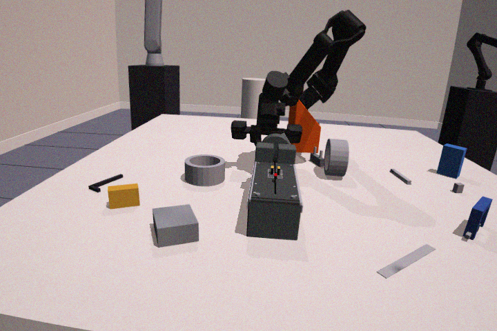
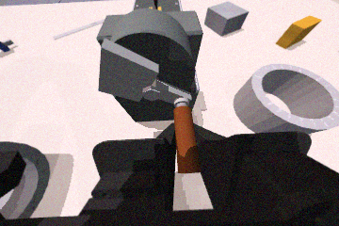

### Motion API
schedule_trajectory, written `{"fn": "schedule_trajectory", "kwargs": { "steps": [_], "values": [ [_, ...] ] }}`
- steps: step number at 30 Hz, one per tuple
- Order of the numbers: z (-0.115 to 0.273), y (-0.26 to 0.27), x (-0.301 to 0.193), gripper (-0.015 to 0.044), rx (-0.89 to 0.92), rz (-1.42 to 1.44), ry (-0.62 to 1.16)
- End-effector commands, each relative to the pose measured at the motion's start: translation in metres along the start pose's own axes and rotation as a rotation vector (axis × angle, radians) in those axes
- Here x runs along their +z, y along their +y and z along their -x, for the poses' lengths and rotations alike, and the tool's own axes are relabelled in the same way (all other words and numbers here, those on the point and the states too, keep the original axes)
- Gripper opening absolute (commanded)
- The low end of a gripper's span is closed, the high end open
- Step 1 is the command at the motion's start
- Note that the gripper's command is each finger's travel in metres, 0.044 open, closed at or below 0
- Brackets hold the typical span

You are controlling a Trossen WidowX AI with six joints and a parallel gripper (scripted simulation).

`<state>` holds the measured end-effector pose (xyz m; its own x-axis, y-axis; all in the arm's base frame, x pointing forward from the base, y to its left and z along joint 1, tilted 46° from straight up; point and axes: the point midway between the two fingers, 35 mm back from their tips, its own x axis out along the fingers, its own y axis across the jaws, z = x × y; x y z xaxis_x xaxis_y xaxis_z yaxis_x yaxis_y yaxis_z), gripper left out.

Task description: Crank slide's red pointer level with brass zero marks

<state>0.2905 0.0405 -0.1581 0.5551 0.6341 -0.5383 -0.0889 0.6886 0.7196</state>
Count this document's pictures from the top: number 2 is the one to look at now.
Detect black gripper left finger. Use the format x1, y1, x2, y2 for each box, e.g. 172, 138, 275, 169
92, 123, 176, 211

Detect brown-yellow box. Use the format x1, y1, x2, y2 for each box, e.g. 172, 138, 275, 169
276, 15, 323, 50

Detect grey flat bar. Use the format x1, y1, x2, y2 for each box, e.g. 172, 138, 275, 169
52, 19, 105, 40

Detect grey hollow cylinder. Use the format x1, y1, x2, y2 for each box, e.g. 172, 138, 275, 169
233, 64, 339, 134
0, 141, 50, 219

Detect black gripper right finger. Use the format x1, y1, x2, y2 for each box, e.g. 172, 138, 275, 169
194, 123, 312, 208

